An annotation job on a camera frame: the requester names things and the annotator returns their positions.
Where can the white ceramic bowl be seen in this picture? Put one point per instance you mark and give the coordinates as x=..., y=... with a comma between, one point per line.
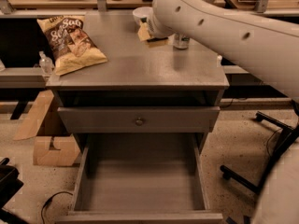
x=140, y=14

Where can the open grey middle drawer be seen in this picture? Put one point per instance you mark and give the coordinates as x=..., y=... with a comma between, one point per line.
x=140, y=178

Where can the green and yellow sponge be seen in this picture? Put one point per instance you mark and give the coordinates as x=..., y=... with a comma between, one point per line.
x=154, y=42

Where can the cardboard box on floor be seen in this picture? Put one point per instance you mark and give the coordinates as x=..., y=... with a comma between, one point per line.
x=53, y=145

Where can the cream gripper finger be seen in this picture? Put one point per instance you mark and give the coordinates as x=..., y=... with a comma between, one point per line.
x=143, y=32

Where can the black equipment at left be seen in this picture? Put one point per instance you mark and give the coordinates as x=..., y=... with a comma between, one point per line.
x=9, y=186

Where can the closed grey top drawer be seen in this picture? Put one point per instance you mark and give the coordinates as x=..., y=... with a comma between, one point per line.
x=139, y=119

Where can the clear plastic bottle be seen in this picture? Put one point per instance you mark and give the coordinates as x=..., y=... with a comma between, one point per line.
x=46, y=63

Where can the yellow brown chip bag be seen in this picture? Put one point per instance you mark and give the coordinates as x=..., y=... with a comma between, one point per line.
x=71, y=46

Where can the black rolling stand base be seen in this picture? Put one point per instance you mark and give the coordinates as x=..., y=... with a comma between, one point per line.
x=246, y=149

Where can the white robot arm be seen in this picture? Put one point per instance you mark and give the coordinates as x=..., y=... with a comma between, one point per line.
x=268, y=49

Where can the grey drawer cabinet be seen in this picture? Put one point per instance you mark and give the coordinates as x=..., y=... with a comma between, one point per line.
x=136, y=75

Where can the silver soda can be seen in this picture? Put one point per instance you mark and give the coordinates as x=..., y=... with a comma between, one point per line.
x=181, y=41

